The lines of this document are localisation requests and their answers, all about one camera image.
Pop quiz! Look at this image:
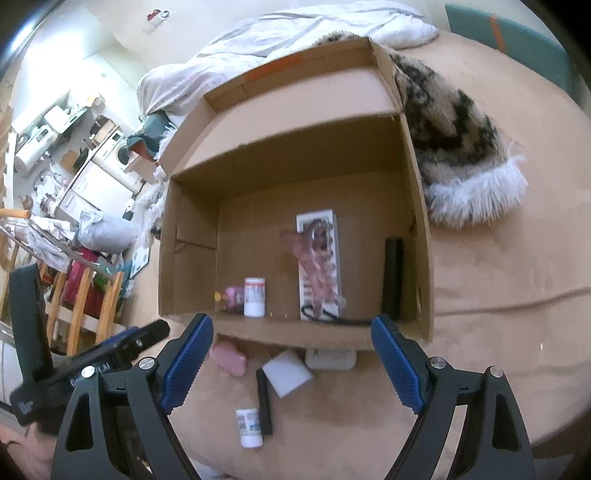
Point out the white remote control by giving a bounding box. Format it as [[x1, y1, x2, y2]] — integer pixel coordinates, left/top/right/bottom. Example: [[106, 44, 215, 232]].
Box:
[[295, 209, 345, 319]]

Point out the fluffy patterned blanket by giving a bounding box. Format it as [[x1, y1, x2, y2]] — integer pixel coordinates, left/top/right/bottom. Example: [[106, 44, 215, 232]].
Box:
[[134, 30, 529, 232]]

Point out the wooden rack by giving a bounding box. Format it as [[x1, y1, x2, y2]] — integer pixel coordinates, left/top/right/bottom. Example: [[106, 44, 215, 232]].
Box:
[[0, 210, 125, 356]]

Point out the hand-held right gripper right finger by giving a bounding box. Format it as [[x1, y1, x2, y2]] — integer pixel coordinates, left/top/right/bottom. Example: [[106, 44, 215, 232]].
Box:
[[370, 315, 536, 480]]

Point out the brown cardboard box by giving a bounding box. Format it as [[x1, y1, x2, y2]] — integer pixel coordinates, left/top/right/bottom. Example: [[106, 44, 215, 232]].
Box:
[[157, 36, 435, 352]]

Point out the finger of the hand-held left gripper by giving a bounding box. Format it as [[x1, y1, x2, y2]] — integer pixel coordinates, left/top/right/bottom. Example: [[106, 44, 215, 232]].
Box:
[[104, 320, 171, 374], [95, 327, 141, 358]]

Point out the small pink bottle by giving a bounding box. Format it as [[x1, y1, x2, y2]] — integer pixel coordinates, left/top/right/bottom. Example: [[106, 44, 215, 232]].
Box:
[[213, 286, 245, 315]]

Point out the pink compact case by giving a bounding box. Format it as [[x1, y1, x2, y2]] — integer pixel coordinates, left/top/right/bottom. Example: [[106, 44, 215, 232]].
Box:
[[210, 342, 247, 378]]

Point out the white foam block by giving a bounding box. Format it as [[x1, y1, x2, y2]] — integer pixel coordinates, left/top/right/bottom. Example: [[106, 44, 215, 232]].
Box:
[[262, 349, 315, 398]]

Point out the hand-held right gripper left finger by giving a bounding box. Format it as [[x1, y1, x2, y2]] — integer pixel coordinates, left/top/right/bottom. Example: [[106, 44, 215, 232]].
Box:
[[50, 313, 215, 480]]

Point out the white pill bottle red label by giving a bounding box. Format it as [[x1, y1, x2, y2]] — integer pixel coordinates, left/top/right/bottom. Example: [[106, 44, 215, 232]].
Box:
[[243, 277, 267, 318]]

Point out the grey plastic bag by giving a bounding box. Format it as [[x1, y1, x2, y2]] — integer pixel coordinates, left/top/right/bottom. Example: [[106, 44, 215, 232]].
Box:
[[76, 209, 139, 254]]

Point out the white duvet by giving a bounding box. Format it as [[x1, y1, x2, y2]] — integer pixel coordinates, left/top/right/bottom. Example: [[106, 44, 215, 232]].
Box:
[[137, 6, 439, 121]]

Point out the white charger plug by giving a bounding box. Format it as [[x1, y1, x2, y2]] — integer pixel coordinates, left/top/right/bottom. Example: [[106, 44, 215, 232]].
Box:
[[305, 348, 357, 371]]

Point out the teal padded chair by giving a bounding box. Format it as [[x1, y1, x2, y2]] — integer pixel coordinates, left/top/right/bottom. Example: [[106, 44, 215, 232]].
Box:
[[127, 113, 176, 160]]

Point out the white hanging cloth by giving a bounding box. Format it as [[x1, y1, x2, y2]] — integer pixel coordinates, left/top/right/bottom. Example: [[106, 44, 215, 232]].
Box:
[[25, 217, 75, 273]]

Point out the white water heater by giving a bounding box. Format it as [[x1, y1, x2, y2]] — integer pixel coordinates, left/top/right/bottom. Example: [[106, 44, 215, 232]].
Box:
[[14, 131, 51, 171]]

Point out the black cylinder device with cord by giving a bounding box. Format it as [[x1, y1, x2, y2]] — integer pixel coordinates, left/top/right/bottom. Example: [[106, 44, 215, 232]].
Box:
[[299, 237, 404, 325]]

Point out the white pill bottle blue label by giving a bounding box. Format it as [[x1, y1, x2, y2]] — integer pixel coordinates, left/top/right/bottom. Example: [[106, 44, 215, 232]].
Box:
[[235, 408, 264, 448]]

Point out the small wooden table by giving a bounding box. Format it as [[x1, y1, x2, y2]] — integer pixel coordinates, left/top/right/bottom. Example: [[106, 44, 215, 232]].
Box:
[[124, 152, 158, 183]]

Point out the bathroom scale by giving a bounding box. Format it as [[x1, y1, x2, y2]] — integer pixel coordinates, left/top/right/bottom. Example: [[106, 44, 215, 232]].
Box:
[[131, 247, 153, 278]]

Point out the black stick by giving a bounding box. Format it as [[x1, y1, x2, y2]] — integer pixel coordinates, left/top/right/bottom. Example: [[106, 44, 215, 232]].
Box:
[[256, 369, 274, 436]]

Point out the teal cushion with orange stripe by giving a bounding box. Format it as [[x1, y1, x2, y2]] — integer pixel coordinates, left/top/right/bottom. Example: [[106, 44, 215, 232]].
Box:
[[444, 4, 571, 84]]

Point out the white kitchen base cabinet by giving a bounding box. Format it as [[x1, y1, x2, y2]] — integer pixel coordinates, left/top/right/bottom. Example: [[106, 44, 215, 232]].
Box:
[[55, 161, 134, 222]]

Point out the white washing machine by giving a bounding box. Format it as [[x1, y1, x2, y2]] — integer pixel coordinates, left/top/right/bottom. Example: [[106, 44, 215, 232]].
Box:
[[92, 131, 139, 178]]

